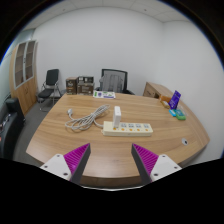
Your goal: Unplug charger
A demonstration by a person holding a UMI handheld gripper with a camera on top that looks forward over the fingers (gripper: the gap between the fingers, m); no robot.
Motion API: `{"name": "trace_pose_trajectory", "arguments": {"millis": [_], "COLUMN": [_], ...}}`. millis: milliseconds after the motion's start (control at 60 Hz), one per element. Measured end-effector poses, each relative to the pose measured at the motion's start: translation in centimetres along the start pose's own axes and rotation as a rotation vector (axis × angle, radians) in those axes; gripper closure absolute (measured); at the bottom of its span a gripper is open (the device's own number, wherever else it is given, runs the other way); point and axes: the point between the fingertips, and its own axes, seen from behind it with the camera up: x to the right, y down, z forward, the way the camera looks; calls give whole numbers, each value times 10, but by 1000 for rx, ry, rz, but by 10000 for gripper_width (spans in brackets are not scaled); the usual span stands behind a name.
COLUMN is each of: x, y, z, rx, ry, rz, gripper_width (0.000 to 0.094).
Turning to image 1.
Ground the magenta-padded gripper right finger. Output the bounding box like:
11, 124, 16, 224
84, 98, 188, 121
131, 143, 183, 185

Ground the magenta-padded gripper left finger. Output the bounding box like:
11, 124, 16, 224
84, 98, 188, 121
39, 142, 92, 185

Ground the white charger block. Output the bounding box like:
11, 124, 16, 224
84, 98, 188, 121
112, 105, 122, 129

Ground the cream power strip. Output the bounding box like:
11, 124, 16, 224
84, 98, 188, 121
101, 120, 154, 138

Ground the black sofa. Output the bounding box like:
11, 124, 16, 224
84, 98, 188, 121
0, 97, 26, 160

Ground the purple standing pouch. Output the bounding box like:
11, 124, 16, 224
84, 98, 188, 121
168, 89, 182, 110

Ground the orange box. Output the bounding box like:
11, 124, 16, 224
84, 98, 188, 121
158, 94, 173, 104

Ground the low wooden side cabinet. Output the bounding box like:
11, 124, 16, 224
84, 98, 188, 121
142, 81, 174, 99

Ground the wooden glass-door cabinet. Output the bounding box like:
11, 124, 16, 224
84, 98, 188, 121
8, 39, 39, 115

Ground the white green printed leaflet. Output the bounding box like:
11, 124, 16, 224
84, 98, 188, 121
92, 90, 117, 100

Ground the black visitor chair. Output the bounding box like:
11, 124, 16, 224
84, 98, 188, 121
37, 68, 62, 113

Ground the grey backpack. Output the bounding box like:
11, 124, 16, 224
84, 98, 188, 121
99, 73, 125, 93

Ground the black mesh office chair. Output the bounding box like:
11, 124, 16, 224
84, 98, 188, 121
95, 68, 136, 96

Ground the white power strip cable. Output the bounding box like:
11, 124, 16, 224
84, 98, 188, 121
64, 104, 111, 132

